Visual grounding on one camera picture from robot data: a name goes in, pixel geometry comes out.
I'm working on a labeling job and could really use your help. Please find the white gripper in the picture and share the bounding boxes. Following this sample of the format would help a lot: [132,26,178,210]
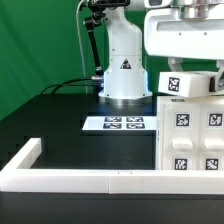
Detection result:
[144,7,224,92]

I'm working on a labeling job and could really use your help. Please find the small white tagged block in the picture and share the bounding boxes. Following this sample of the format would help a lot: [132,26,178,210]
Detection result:
[158,71,218,98]

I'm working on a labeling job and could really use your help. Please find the white cabinet body box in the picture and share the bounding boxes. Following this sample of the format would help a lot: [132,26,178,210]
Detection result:
[155,96,224,171]

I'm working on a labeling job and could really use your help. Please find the white cabinet door panel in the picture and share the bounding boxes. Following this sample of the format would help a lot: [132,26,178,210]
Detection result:
[162,103,199,171]

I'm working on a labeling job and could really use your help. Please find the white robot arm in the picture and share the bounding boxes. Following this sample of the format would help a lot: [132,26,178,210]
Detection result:
[99,0,224,104]

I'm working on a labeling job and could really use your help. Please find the white marker tag sheet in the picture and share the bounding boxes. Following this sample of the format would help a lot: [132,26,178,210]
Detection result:
[82,116,156,131]

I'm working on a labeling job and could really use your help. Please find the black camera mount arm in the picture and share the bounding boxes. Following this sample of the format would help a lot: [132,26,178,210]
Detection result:
[79,0,131,83]

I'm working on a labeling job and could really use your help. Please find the black cables at base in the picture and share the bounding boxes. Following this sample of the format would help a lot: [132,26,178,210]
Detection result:
[40,77,104,96]

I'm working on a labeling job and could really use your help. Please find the grey cable on stand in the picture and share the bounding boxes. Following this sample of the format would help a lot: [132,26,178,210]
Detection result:
[75,0,89,95]

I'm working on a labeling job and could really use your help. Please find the white U-shaped border frame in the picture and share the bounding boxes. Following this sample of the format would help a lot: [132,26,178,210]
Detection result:
[0,138,224,195]

